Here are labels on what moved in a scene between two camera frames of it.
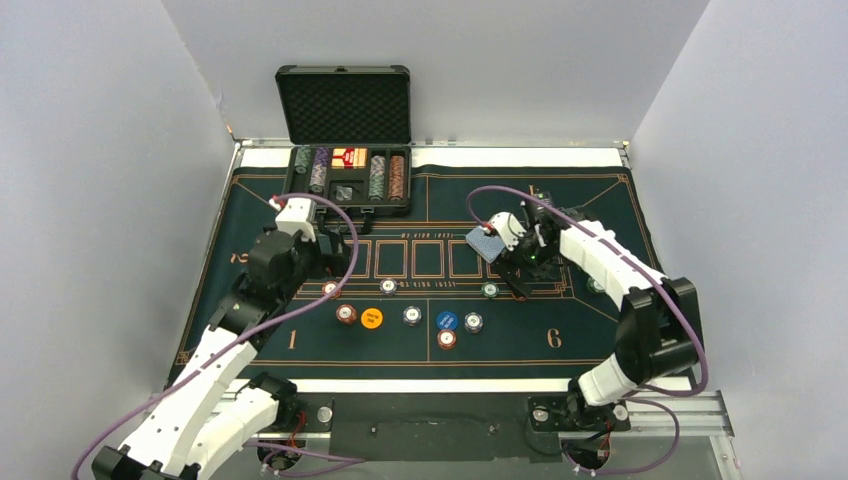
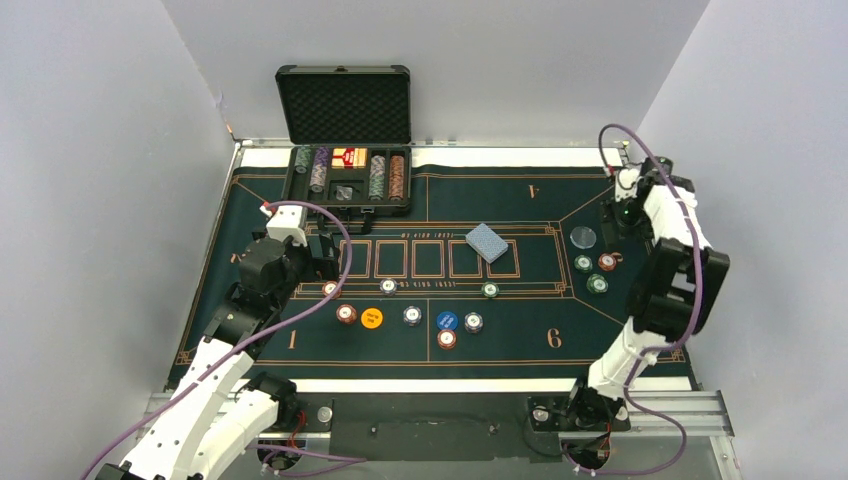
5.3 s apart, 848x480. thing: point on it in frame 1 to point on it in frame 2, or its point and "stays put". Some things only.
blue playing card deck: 487,246 stays put
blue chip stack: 412,315 stays put
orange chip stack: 446,339 stays put
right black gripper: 509,273 to 644,233
